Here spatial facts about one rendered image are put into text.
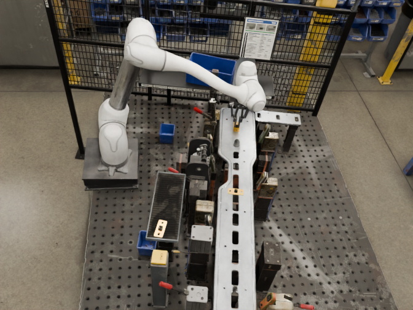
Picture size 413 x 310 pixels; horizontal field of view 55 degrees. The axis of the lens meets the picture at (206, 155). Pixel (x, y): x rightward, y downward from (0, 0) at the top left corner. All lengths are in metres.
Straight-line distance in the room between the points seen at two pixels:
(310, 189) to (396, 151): 1.77
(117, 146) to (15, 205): 1.39
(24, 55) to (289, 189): 2.96
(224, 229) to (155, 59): 0.88
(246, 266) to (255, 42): 1.45
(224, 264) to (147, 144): 1.14
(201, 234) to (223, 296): 0.28
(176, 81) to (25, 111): 1.93
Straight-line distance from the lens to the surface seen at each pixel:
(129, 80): 2.19
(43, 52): 4.31
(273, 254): 1.89
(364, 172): 3.87
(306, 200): 2.54
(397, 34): 5.33
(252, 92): 1.98
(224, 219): 1.98
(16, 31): 4.23
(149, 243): 2.23
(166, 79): 2.67
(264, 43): 2.67
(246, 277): 1.85
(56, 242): 3.15
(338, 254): 2.40
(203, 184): 1.99
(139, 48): 1.90
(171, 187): 1.87
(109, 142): 2.23
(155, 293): 1.95
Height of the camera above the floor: 2.65
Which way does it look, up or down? 48 degrees down
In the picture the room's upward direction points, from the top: 7 degrees clockwise
